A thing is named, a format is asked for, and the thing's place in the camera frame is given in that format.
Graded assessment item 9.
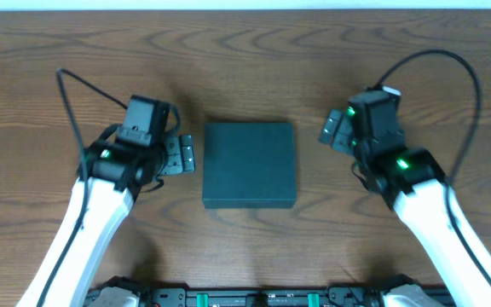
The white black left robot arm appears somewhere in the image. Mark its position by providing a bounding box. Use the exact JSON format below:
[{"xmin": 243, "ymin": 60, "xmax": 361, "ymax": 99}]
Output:
[{"xmin": 19, "ymin": 134, "xmax": 195, "ymax": 306}]

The black rail with green clips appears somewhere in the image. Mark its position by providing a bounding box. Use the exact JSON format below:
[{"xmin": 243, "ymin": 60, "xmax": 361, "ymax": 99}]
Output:
[{"xmin": 87, "ymin": 276, "xmax": 455, "ymax": 307}]

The black gift box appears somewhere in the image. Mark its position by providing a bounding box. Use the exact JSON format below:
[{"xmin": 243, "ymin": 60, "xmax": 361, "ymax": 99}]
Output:
[{"xmin": 202, "ymin": 123, "xmax": 297, "ymax": 210}]

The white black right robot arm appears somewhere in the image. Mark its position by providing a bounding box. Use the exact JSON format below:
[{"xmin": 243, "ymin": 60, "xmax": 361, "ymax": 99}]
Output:
[{"xmin": 320, "ymin": 108, "xmax": 491, "ymax": 306}]

